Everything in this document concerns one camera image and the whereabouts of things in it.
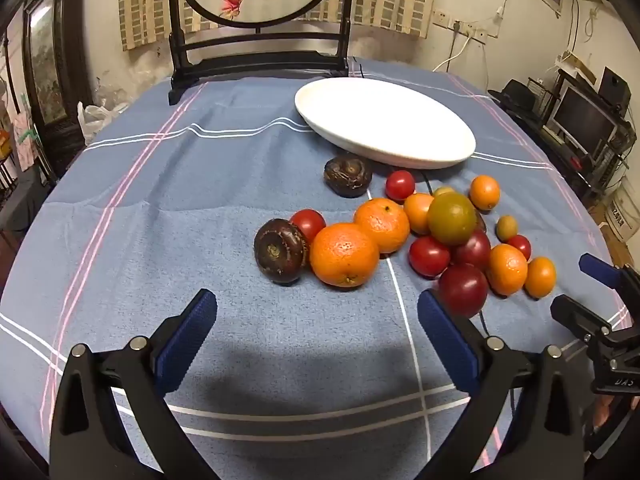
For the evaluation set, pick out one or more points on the blue striped tablecloth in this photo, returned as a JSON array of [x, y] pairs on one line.
[[150, 210]]

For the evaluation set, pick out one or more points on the cardboard box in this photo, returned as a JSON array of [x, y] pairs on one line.
[[577, 66]]

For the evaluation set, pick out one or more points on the small orange mandarin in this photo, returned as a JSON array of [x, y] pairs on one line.
[[416, 212], [484, 192], [540, 276]]

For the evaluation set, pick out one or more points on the white plastic bag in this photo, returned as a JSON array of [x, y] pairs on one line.
[[97, 117]]

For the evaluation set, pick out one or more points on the large orange mandarin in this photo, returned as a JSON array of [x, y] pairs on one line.
[[344, 255]]

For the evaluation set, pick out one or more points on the black metal rack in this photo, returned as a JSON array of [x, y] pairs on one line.
[[607, 170]]

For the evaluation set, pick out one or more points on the black speaker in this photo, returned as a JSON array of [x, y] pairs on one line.
[[614, 85]]

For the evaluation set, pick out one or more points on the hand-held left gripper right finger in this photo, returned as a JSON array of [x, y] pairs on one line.
[[445, 340]]

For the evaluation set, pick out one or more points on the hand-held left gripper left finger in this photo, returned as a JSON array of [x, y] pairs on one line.
[[187, 340]]

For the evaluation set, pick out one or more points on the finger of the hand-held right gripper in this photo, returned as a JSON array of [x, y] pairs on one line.
[[575, 316], [600, 269]]

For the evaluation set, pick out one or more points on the round painted table screen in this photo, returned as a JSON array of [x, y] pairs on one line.
[[250, 62]]

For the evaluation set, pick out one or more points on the white bucket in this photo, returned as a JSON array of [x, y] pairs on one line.
[[622, 215]]

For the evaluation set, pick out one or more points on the framed landscape painting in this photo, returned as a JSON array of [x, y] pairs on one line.
[[45, 60]]

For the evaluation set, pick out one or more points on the green-tinged orange mandarin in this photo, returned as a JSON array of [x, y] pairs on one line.
[[451, 217]]

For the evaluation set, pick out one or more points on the small olive-green kumquat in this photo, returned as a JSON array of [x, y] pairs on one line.
[[506, 227]]

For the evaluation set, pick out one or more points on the dark brown water chestnut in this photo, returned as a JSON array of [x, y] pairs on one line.
[[280, 257], [347, 175]]

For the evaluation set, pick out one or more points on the computer monitor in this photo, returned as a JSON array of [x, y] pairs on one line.
[[582, 117]]

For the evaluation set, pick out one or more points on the dark red plum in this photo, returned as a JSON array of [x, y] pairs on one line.
[[474, 251], [462, 290]]

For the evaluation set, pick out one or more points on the black hat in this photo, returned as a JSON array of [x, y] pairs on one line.
[[517, 95]]

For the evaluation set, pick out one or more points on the white oval plate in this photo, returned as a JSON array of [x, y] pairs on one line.
[[385, 120]]

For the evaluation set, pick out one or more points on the beige checked curtain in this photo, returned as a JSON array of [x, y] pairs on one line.
[[400, 0]]

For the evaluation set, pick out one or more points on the white wall outlet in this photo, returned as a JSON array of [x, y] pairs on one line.
[[442, 17]]

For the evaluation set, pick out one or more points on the person's right hand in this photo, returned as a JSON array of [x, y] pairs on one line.
[[604, 412]]

